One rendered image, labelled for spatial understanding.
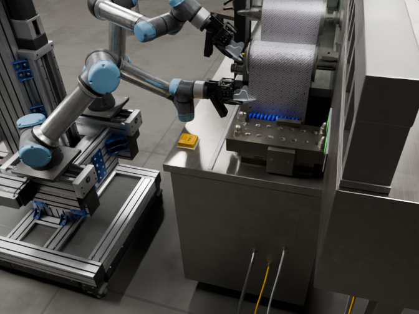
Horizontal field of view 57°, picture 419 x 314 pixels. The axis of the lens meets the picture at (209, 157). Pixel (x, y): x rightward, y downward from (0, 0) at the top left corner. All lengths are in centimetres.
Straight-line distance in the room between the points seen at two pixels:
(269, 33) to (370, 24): 100
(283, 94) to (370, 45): 91
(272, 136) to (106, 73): 66
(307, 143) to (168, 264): 124
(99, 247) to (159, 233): 44
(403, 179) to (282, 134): 82
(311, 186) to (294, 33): 64
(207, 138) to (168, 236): 97
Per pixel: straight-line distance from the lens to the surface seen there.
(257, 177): 151
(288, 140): 149
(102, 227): 236
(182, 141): 166
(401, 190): 74
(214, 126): 178
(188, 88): 162
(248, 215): 166
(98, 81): 150
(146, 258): 242
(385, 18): 81
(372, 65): 62
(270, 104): 160
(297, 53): 151
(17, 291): 254
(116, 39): 204
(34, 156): 166
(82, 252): 228
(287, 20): 170
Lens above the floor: 191
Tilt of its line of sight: 39 degrees down
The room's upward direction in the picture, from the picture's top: 3 degrees counter-clockwise
